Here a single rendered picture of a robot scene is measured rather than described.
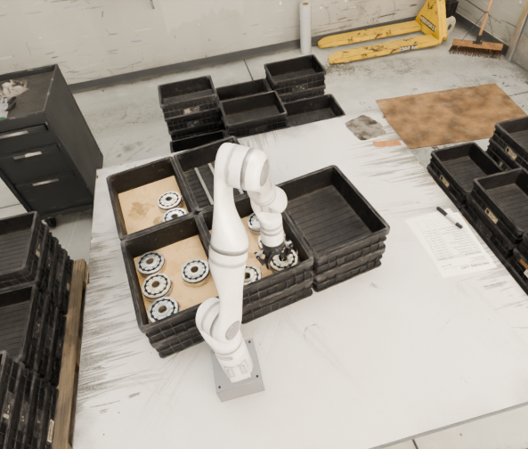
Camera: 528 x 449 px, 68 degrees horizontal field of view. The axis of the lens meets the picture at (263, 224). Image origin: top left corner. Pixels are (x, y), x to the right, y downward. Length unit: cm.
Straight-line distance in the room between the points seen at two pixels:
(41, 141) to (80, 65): 208
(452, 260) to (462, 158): 129
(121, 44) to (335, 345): 380
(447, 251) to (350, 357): 60
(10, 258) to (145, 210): 91
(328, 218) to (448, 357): 64
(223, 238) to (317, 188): 86
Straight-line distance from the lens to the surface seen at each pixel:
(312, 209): 161
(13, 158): 279
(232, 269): 91
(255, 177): 80
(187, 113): 294
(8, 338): 225
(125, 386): 149
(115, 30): 451
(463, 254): 173
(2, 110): 279
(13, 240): 250
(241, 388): 131
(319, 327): 145
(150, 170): 183
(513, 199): 252
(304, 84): 301
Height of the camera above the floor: 199
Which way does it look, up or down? 48 degrees down
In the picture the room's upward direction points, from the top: 8 degrees counter-clockwise
